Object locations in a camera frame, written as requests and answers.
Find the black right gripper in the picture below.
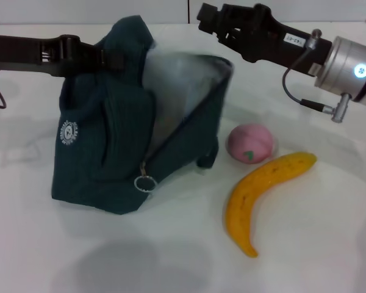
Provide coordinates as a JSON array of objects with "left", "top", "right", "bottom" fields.
[{"left": 197, "top": 2, "right": 336, "bottom": 76}]

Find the dark teal insulated lunch bag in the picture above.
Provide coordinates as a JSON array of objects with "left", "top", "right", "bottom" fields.
[{"left": 50, "top": 15, "right": 236, "bottom": 217}]

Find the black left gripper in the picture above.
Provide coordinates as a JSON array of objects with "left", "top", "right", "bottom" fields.
[{"left": 0, "top": 33, "right": 126, "bottom": 78}]

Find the yellow toy banana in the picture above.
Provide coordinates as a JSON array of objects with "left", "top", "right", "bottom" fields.
[{"left": 224, "top": 151, "right": 318, "bottom": 259}]

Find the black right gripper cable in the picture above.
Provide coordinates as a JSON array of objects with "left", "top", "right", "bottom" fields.
[{"left": 281, "top": 29, "right": 354, "bottom": 123}]

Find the metal zipper pull ring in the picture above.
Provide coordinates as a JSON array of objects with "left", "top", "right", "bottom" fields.
[{"left": 133, "top": 161, "right": 158, "bottom": 194}]

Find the pink toy peach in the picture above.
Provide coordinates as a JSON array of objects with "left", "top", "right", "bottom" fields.
[{"left": 227, "top": 123, "right": 275, "bottom": 165}]

